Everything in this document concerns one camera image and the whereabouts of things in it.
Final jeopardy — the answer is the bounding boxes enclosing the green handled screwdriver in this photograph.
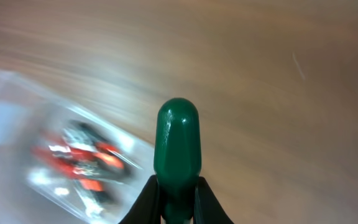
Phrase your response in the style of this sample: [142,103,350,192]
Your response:
[154,98,201,223]

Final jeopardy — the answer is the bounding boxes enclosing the orange black needle-nose pliers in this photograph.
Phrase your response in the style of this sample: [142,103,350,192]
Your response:
[63,120,130,203]

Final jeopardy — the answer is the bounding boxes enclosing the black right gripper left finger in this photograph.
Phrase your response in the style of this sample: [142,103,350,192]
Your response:
[119,175,161,224]

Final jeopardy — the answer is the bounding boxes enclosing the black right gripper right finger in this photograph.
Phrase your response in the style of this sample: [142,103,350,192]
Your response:
[193,177,234,224]

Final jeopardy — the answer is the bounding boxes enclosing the clear plastic container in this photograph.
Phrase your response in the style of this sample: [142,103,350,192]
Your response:
[0,70,154,224]

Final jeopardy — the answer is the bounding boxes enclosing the red handled snips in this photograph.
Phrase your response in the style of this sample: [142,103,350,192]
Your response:
[31,129,105,181]

